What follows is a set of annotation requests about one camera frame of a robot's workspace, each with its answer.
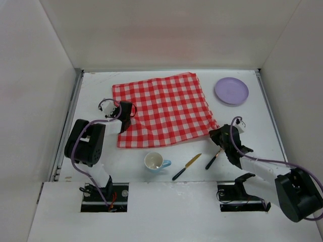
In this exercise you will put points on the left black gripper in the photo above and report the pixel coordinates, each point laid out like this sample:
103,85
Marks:
125,117

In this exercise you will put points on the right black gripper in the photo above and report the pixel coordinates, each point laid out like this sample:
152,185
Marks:
223,136

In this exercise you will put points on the red white checkered cloth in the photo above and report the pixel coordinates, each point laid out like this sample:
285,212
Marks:
168,110

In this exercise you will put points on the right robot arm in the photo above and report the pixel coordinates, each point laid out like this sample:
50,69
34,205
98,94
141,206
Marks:
289,187

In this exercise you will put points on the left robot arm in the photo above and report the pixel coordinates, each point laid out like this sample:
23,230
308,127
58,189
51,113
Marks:
85,142

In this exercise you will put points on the lilac plastic plate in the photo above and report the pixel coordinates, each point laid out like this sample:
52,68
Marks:
231,91

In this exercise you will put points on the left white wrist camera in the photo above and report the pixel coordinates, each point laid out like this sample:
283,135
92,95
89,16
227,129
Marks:
108,107

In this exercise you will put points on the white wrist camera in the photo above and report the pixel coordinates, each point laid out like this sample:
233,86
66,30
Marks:
108,107
240,125

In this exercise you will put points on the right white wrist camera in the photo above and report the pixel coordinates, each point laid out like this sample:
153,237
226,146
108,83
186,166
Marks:
240,125

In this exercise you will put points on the gold fork dark handle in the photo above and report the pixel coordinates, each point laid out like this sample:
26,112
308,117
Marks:
212,160

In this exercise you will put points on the gold knife dark handle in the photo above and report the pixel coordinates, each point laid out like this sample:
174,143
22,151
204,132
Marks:
186,166

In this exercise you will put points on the white mug blue handle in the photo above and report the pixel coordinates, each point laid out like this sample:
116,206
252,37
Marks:
154,162

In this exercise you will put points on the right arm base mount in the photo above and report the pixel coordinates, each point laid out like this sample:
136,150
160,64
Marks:
233,197

